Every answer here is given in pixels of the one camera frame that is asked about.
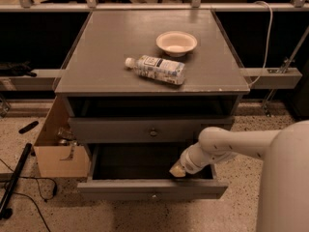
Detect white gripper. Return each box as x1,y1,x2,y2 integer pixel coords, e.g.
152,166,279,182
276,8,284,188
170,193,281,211
169,143,211,178

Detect grey drawer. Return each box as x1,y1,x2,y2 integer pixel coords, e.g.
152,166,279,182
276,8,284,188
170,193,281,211
69,116,235,143
77,142,228,201

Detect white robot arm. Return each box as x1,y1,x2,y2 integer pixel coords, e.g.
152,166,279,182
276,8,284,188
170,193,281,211
170,121,309,232

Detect round metal drawer knob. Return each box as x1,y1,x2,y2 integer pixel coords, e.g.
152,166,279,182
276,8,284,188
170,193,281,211
150,128,157,137

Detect grey wooden drawer cabinet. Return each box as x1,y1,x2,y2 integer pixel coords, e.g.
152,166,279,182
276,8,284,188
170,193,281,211
52,9,251,147

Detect clear plastic water bottle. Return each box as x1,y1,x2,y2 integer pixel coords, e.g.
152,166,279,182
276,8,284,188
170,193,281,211
125,55,185,85

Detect open cardboard box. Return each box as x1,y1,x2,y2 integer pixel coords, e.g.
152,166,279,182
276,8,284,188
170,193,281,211
33,98,90,178

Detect items inside cardboard box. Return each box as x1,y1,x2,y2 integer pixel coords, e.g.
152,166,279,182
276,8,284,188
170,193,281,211
57,128,78,146

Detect white paper bowl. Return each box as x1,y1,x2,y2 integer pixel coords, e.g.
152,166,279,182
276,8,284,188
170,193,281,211
155,31,197,57

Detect small black remote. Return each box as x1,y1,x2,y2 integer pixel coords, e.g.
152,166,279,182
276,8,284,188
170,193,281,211
18,121,39,134

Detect metal diagonal strut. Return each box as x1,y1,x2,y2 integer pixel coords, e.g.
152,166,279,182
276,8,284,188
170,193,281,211
262,26,309,117

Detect black pole on floor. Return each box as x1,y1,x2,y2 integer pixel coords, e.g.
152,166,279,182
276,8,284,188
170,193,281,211
0,143,32,219

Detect black bag on shelf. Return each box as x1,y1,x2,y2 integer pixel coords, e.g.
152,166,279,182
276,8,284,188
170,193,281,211
0,61,37,77

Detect white hanging cable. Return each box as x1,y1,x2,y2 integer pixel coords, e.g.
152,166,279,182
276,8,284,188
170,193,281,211
247,0,274,89

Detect metal rail frame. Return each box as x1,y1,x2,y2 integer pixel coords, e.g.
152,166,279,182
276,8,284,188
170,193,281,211
0,0,309,12

